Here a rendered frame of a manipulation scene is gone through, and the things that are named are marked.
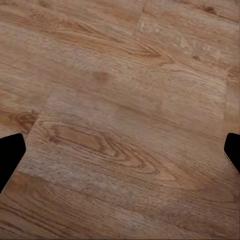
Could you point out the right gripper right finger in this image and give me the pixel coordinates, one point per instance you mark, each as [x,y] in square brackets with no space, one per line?
[232,149]

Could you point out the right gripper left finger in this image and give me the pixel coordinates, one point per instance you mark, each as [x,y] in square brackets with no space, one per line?
[12,149]

